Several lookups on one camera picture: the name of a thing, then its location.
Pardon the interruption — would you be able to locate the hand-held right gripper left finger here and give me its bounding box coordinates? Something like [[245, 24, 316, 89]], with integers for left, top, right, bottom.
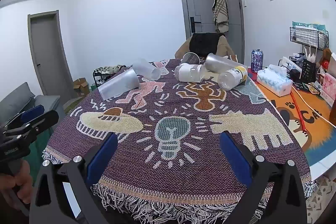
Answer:
[[29, 132, 118, 224]]

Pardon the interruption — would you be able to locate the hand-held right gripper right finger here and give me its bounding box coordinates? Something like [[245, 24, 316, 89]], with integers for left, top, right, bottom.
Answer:
[[219, 132, 308, 224]]

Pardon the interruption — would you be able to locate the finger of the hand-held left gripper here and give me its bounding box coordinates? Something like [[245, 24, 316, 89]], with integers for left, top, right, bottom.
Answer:
[[2, 110, 60, 144], [0, 105, 45, 132]]

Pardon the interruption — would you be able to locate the tall frosted plastic cup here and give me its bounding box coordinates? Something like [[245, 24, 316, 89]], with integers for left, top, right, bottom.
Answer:
[[98, 68, 140, 102]]

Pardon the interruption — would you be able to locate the large frosted plastic cup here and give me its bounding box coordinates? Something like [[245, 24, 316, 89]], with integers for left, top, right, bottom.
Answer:
[[205, 53, 248, 75]]

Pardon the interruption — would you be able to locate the small clear plastic cup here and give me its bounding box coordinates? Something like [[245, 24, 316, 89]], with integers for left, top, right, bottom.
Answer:
[[182, 52, 202, 65]]

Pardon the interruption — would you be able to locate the person's left hand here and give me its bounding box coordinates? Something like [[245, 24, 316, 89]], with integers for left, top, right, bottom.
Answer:
[[0, 160, 34, 212]]

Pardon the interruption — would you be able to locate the grey sofa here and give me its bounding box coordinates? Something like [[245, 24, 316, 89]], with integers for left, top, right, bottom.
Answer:
[[0, 82, 65, 132]]

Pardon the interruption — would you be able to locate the cardboard box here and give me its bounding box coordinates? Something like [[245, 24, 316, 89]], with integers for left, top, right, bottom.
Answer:
[[73, 77, 90, 97]]

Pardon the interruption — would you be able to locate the plain grey door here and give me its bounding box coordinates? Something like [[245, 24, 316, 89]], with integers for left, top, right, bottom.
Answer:
[[28, 10, 76, 102]]

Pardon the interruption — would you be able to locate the printed woven blanket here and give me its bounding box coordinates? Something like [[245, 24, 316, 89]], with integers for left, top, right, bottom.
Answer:
[[42, 58, 316, 224]]

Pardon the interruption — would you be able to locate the clear bottle yellow label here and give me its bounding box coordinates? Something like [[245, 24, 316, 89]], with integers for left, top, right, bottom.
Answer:
[[217, 66, 248, 91]]

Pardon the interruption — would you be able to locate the red ruler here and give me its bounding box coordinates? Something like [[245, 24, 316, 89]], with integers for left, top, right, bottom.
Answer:
[[290, 88, 308, 133]]

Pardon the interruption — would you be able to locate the shoe rack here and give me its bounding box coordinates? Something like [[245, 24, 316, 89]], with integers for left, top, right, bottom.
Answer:
[[93, 64, 133, 88]]

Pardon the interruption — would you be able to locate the orange paw print mat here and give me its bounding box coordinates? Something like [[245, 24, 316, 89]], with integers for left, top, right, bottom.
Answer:
[[247, 73, 336, 167]]

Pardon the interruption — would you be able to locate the tissue pack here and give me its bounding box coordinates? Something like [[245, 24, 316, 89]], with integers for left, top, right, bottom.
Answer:
[[256, 64, 293, 97]]

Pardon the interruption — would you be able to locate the white frosted bottle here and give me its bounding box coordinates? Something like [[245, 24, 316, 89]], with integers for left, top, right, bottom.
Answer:
[[175, 63, 208, 83]]

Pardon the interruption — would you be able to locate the purple drink can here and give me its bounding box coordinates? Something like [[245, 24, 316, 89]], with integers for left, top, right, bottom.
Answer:
[[251, 49, 264, 73]]

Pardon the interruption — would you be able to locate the white power strip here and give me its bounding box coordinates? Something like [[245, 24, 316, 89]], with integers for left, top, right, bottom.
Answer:
[[278, 56, 302, 70]]

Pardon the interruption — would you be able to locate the black desk organizer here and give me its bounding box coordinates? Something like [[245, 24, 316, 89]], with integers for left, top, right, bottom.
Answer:
[[289, 55, 317, 81]]

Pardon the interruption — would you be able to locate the pink box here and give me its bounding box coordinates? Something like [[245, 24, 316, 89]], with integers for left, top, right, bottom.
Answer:
[[322, 73, 336, 107]]

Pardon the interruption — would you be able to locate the black garment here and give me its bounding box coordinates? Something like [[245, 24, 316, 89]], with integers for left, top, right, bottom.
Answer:
[[189, 33, 220, 56]]

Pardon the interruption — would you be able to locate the plaid scarf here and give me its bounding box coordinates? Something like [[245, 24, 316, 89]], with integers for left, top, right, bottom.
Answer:
[[209, 0, 230, 34]]

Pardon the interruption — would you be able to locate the grey door with lock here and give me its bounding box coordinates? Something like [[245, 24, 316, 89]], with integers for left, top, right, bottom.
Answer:
[[176, 0, 246, 62]]

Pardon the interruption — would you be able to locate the white cable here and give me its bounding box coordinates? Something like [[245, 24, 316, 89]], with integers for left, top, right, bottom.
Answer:
[[291, 85, 336, 128]]

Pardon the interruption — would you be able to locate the black wire wall basket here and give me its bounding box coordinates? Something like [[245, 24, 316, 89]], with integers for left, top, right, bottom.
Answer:
[[289, 26, 329, 51]]

